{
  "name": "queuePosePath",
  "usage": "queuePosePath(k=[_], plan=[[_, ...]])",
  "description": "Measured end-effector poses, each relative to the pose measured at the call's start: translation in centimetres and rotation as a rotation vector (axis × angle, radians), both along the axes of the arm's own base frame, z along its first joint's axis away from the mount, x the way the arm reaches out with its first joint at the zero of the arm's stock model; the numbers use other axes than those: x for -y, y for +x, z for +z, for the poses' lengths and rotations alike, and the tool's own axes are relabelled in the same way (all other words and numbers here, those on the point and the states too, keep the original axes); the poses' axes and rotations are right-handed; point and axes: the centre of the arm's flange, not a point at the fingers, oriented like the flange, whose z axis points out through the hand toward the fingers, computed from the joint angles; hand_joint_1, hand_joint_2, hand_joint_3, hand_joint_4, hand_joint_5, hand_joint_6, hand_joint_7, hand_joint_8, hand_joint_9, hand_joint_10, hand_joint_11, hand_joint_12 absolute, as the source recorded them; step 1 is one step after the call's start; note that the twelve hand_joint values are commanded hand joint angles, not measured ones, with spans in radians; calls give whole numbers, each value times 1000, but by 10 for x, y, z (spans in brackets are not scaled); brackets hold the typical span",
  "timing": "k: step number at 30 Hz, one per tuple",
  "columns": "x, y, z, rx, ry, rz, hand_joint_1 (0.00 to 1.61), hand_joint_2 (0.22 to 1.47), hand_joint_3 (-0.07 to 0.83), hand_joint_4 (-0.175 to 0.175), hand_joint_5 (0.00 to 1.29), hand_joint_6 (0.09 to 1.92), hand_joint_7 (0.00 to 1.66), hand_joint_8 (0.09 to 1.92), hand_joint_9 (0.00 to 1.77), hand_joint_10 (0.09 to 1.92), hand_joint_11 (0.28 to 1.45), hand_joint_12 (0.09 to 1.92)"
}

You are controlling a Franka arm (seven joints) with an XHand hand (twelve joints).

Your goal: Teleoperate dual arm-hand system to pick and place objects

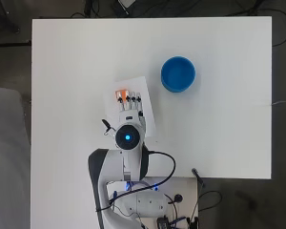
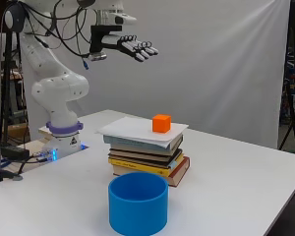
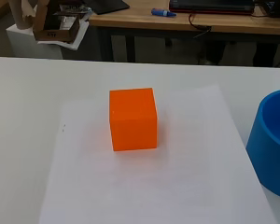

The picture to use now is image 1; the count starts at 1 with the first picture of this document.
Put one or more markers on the black and silver robot hand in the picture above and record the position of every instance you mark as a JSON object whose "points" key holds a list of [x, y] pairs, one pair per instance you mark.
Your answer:
{"points": [[130, 108]]}

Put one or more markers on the orange cube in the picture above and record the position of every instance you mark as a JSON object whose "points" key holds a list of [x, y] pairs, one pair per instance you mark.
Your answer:
{"points": [[121, 94]]}

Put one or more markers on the white seven-joint robot arm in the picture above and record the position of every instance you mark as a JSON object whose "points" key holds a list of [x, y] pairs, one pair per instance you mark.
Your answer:
{"points": [[117, 165]]}

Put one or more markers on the blue round tub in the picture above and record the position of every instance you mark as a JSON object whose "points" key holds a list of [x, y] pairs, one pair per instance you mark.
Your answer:
{"points": [[178, 73]]}

